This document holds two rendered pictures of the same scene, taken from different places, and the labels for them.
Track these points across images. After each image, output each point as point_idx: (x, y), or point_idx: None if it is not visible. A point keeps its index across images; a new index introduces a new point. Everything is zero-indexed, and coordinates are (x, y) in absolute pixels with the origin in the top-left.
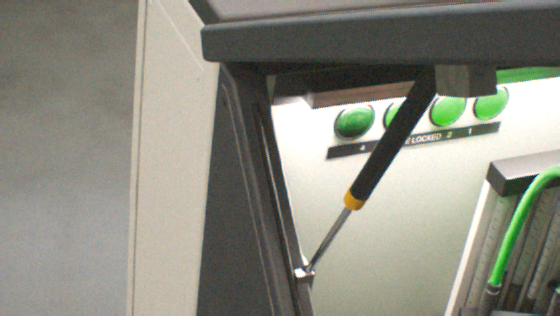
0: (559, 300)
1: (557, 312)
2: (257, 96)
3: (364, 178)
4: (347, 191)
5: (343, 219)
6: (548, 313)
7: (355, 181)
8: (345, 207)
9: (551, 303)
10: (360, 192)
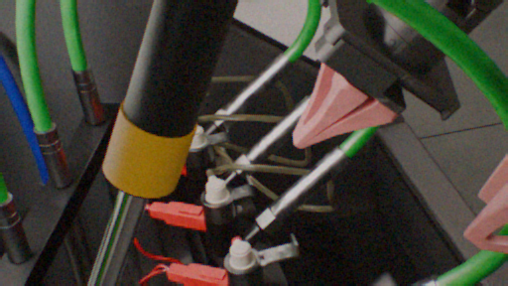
0: (12, 213)
1: (21, 229)
2: None
3: (220, 18)
4: (141, 153)
5: (125, 264)
6: (12, 245)
7: (175, 78)
8: (128, 219)
9: (4, 230)
10: (204, 90)
